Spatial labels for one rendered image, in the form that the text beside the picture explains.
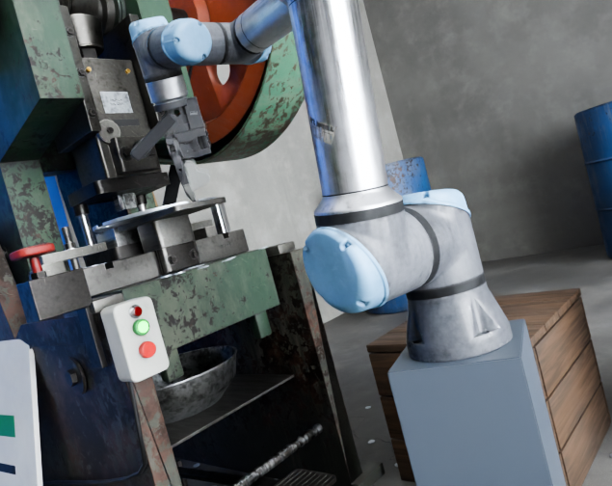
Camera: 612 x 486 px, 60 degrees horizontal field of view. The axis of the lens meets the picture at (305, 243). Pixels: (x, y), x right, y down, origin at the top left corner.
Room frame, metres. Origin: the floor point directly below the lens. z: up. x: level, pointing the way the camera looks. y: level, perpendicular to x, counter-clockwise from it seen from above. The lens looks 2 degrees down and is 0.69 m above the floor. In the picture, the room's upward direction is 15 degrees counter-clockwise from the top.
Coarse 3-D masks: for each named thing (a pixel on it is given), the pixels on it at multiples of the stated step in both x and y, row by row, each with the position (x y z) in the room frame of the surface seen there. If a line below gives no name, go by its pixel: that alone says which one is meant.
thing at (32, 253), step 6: (30, 246) 0.90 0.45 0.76; (36, 246) 0.90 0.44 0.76; (42, 246) 0.91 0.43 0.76; (48, 246) 0.91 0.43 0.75; (54, 246) 0.93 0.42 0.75; (18, 252) 0.89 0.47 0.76; (24, 252) 0.89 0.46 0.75; (30, 252) 0.89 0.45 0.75; (36, 252) 0.90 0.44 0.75; (42, 252) 0.91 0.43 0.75; (48, 252) 0.92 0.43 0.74; (12, 258) 0.91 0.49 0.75; (18, 258) 0.90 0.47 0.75; (24, 258) 0.93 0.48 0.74; (30, 258) 0.92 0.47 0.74; (36, 258) 0.92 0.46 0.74; (36, 264) 0.92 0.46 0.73; (36, 270) 0.92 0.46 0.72
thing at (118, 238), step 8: (104, 232) 1.27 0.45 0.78; (112, 232) 1.24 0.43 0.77; (120, 232) 1.25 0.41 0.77; (128, 232) 1.26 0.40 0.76; (136, 232) 1.28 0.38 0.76; (104, 240) 1.27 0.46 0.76; (112, 240) 1.25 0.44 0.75; (120, 240) 1.24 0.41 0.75; (128, 240) 1.26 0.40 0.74; (136, 240) 1.27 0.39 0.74
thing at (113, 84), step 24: (96, 72) 1.25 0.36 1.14; (120, 72) 1.29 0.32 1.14; (96, 96) 1.23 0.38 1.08; (120, 96) 1.28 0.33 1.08; (120, 120) 1.27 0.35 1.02; (144, 120) 1.31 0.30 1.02; (96, 144) 1.22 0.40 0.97; (120, 144) 1.22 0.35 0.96; (96, 168) 1.23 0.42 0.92; (120, 168) 1.21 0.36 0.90; (144, 168) 1.25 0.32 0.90
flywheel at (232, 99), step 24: (192, 0) 1.52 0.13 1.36; (216, 0) 1.51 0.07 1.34; (240, 0) 1.45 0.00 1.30; (192, 72) 1.63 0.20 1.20; (216, 72) 1.60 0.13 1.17; (240, 72) 1.49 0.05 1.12; (264, 72) 1.39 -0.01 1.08; (216, 96) 1.58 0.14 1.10; (240, 96) 1.46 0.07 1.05; (216, 120) 1.54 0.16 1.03; (240, 120) 1.48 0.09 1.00; (216, 144) 1.59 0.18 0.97
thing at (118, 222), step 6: (204, 198) 1.17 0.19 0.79; (210, 198) 1.19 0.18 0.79; (168, 204) 1.11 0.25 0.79; (174, 204) 1.11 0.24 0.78; (144, 210) 1.09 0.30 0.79; (150, 210) 1.09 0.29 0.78; (156, 210) 1.10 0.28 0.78; (126, 216) 1.09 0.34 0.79; (132, 216) 1.09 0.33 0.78; (138, 216) 1.10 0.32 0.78; (144, 216) 1.14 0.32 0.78; (108, 222) 1.11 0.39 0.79; (114, 222) 1.10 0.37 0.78; (120, 222) 1.13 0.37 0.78; (126, 222) 1.17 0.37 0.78; (96, 228) 1.14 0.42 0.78; (102, 228) 1.15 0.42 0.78; (108, 228) 1.19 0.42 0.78; (114, 228) 1.24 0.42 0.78
